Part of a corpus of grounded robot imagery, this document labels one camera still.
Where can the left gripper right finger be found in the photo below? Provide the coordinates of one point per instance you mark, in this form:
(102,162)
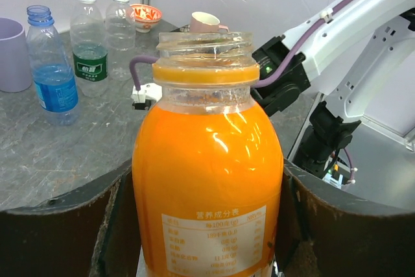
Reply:
(324,231)

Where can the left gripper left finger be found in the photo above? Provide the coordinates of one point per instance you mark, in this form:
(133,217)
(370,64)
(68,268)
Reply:
(90,231)

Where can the orange juice bottle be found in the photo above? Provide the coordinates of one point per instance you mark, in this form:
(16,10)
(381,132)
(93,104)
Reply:
(207,165)

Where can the blue label water bottle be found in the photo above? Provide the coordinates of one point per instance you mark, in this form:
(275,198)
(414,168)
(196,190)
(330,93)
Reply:
(53,76)

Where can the green label water bottle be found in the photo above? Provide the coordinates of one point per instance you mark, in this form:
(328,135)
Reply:
(88,43)

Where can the clear plastic bottle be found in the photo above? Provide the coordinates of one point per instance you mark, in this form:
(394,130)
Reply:
(120,38)

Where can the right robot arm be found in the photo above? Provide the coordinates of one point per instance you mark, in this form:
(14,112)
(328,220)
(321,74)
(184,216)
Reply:
(290,62)

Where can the purple plastic cup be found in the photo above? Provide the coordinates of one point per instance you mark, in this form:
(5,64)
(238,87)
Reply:
(15,67)

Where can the red patterned bowl right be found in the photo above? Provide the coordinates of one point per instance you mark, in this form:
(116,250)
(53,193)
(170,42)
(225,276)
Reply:
(146,17)

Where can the pink white mug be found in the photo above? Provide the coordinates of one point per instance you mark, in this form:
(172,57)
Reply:
(203,22)

